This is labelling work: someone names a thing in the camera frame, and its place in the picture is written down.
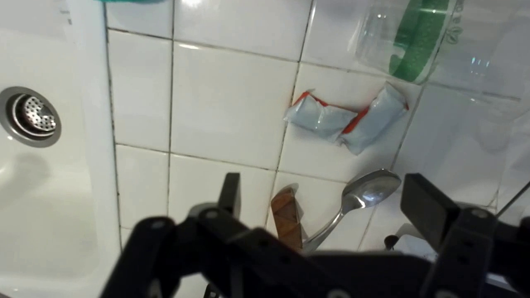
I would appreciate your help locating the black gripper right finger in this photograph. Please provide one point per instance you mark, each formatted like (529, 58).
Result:
(441, 220)

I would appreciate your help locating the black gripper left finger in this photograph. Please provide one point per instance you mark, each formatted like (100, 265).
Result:
(229, 192)

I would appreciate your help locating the brown object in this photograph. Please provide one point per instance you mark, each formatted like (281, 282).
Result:
(287, 217)

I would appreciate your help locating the white toaster oven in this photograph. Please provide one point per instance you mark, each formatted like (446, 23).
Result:
(415, 247)

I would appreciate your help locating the metal spoon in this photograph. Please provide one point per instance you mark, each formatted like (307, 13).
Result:
(367, 190)

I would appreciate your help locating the clear packet red edge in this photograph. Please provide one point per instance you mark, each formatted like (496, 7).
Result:
(375, 121)
(317, 118)

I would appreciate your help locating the clear glass jar green band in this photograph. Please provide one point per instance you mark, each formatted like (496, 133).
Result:
(420, 43)

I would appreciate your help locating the white sink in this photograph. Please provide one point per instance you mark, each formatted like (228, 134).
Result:
(51, 220)

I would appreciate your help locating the metal sink drain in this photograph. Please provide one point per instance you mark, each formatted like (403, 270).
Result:
(31, 116)

